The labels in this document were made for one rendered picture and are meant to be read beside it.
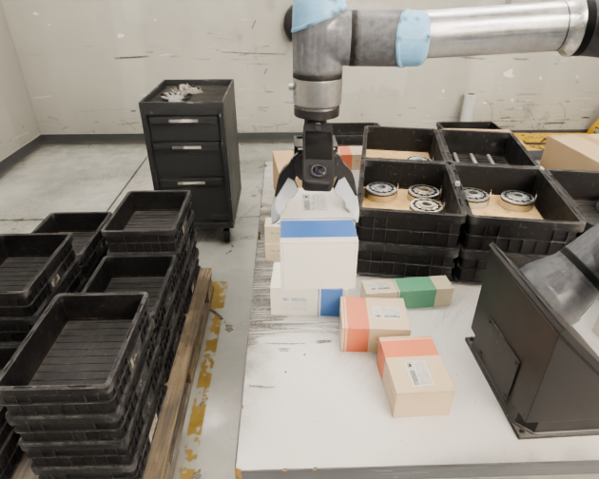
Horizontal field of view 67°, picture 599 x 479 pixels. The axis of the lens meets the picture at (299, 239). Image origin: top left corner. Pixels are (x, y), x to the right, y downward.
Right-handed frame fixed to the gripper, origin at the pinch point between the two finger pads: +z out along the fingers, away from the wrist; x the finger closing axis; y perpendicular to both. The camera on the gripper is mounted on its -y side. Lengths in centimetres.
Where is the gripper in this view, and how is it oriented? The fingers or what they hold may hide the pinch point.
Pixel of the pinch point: (315, 225)
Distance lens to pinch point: 78.7
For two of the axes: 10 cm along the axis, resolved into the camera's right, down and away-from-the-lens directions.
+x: -10.0, 0.1, -0.2
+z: 0.0, 8.6, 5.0
